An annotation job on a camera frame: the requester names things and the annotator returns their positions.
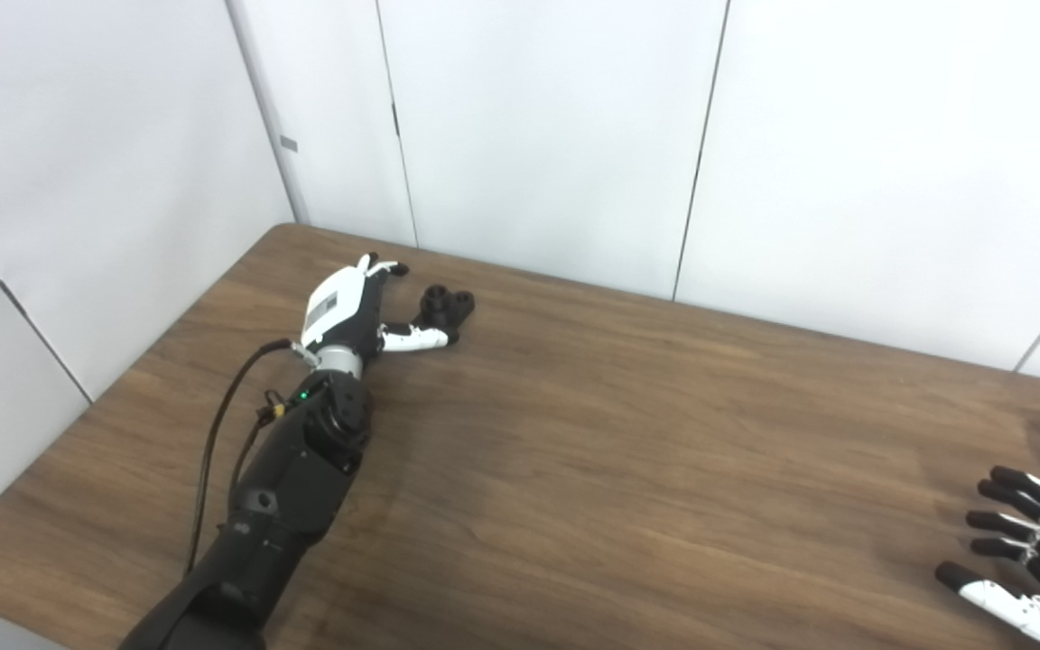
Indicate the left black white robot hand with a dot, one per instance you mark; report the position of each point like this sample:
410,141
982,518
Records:
330,307

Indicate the black plastic holder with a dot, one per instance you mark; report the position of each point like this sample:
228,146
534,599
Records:
448,307

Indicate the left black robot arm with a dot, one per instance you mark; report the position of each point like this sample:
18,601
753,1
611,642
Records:
285,487

